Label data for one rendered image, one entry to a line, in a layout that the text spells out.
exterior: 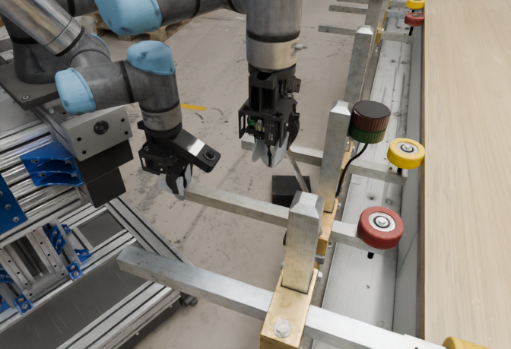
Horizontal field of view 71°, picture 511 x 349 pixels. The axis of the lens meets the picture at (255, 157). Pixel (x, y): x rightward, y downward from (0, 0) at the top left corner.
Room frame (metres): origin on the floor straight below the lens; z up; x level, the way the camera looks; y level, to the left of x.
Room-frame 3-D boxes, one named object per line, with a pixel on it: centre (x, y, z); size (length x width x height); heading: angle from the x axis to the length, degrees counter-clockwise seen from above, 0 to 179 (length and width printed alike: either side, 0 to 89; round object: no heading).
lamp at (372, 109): (0.50, -0.19, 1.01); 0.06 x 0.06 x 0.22; 70
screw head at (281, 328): (0.21, -0.03, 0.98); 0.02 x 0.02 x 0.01
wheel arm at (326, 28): (1.67, -0.51, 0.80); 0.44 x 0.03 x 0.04; 70
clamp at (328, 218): (0.49, -0.14, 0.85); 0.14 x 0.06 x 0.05; 160
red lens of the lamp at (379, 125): (0.50, -0.19, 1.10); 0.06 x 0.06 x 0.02
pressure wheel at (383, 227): (0.44, -0.24, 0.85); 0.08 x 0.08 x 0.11
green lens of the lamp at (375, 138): (0.50, -0.19, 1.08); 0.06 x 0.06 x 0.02
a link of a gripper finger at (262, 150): (0.50, -0.01, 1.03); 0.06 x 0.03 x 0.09; 160
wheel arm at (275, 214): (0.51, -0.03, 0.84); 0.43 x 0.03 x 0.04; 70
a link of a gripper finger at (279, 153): (0.49, -0.04, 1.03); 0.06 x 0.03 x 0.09; 160
